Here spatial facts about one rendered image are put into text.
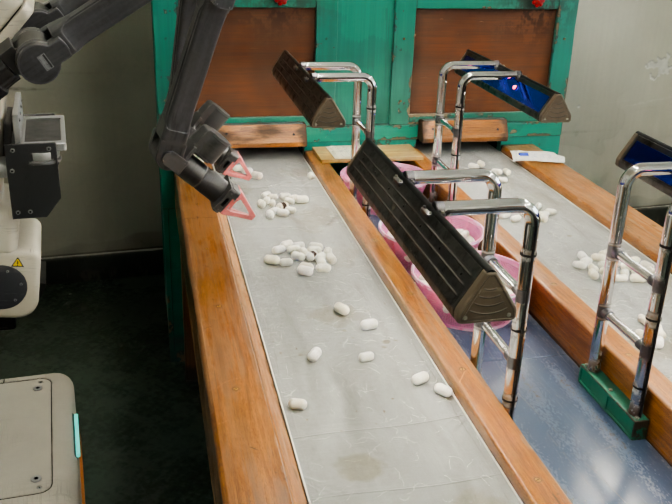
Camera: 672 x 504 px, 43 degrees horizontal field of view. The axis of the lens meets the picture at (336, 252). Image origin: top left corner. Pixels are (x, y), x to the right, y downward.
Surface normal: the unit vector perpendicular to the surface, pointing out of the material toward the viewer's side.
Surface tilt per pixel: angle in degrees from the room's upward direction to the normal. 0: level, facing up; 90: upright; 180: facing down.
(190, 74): 99
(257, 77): 90
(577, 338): 90
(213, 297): 0
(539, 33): 90
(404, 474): 0
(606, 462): 0
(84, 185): 90
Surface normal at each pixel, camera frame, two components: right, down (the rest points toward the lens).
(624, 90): 0.30, 0.37
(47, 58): 0.40, 0.51
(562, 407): 0.04, -0.92
